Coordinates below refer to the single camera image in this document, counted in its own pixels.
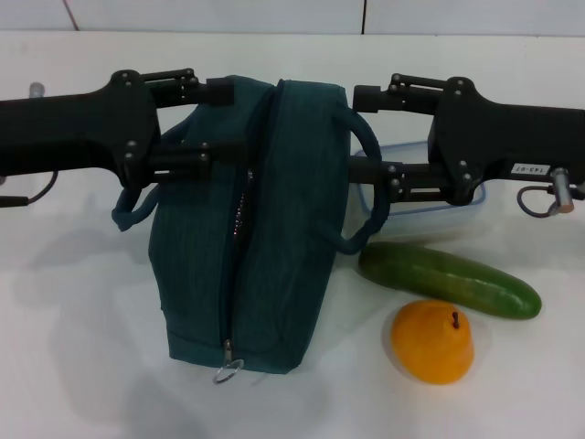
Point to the green cucumber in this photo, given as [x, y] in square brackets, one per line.
[448, 279]

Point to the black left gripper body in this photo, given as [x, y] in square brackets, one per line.
[68, 128]

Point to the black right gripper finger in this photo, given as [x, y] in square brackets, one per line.
[402, 96]
[411, 183]

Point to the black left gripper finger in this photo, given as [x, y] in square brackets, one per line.
[183, 89]
[192, 162]

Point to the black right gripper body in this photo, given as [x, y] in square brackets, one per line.
[503, 132]

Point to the orange pear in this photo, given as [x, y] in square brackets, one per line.
[429, 347]

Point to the clear plastic food container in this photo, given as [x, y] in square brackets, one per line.
[411, 221]

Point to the teal fabric zipper bag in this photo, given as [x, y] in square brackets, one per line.
[283, 206]

